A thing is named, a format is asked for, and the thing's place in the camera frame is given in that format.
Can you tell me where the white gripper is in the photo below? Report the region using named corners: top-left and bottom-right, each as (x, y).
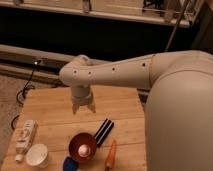
top-left (71, 86), bottom-right (96, 114)

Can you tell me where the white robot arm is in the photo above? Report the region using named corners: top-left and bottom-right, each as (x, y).
top-left (59, 50), bottom-right (213, 171)

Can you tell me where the black striped rectangular block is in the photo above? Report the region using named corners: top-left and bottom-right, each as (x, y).
top-left (94, 119), bottom-right (114, 148)

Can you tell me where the red bowl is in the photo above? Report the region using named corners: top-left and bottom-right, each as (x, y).
top-left (69, 132), bottom-right (97, 163)

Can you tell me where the white egg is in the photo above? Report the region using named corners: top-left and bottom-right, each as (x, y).
top-left (78, 144), bottom-right (91, 157)

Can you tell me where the orange carrot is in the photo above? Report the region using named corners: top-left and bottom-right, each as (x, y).
top-left (104, 141), bottom-right (117, 171)

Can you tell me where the blue round object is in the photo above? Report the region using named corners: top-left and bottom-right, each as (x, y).
top-left (63, 157), bottom-right (78, 171)

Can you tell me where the white plastic bottle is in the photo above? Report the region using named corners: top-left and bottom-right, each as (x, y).
top-left (15, 120), bottom-right (37, 163)

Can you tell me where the white paper cup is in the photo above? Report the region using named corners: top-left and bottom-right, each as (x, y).
top-left (26, 144), bottom-right (48, 168)

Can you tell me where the metal pole stand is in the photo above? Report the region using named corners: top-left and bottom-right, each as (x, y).
top-left (165, 0), bottom-right (190, 52)

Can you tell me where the black cable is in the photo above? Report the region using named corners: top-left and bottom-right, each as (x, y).
top-left (10, 59), bottom-right (44, 131)

